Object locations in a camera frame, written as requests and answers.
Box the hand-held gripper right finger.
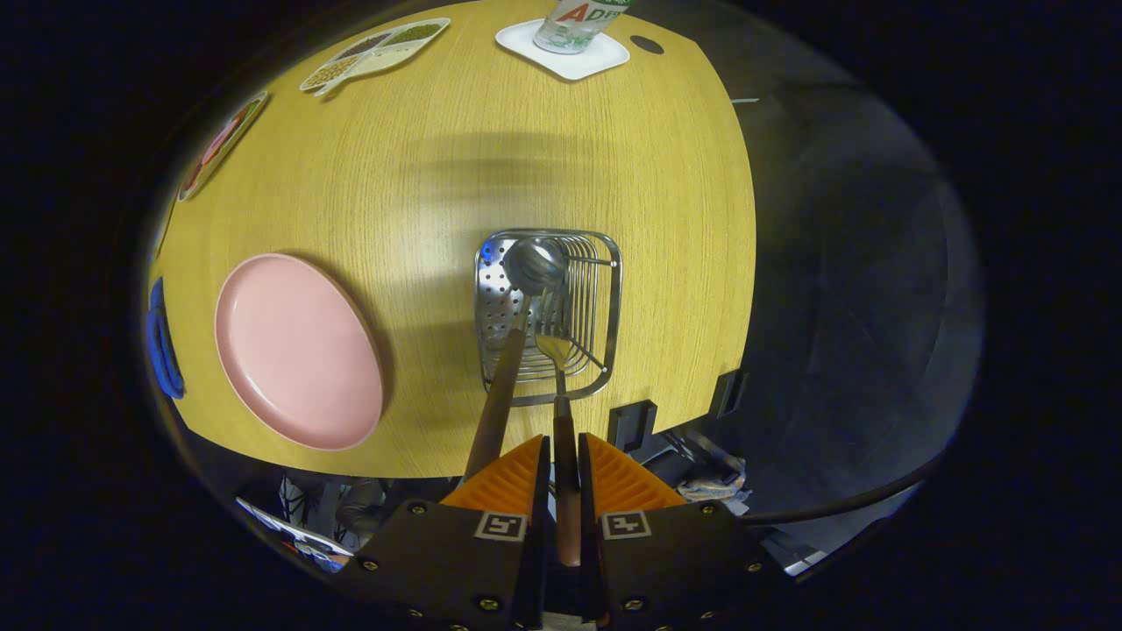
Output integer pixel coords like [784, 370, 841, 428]
[579, 432, 781, 631]

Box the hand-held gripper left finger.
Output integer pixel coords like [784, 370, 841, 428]
[337, 434, 551, 631]

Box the fork with brown handle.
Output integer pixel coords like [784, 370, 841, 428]
[535, 331, 583, 569]

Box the spoon with brown handle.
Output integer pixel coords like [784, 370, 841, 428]
[463, 238, 568, 481]

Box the grey crumpled rag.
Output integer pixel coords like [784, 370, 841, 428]
[679, 460, 748, 505]

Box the pink round plate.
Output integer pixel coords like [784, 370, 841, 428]
[215, 253, 385, 452]

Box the blue folded cloth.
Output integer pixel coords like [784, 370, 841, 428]
[145, 277, 186, 401]

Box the white square coaster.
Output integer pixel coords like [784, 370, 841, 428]
[495, 19, 631, 82]

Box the white round food plate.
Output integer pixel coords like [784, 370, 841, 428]
[178, 91, 270, 202]

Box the white drink bottle green label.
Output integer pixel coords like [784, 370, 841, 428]
[533, 0, 634, 55]

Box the white divided bean tray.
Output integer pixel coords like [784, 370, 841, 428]
[300, 18, 451, 97]

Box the black table bracket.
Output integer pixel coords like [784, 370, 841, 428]
[712, 368, 748, 420]
[607, 400, 658, 453]

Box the black hose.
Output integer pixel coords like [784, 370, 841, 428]
[743, 451, 943, 528]

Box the metal wire cutlery basket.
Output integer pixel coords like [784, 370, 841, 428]
[474, 229, 624, 408]

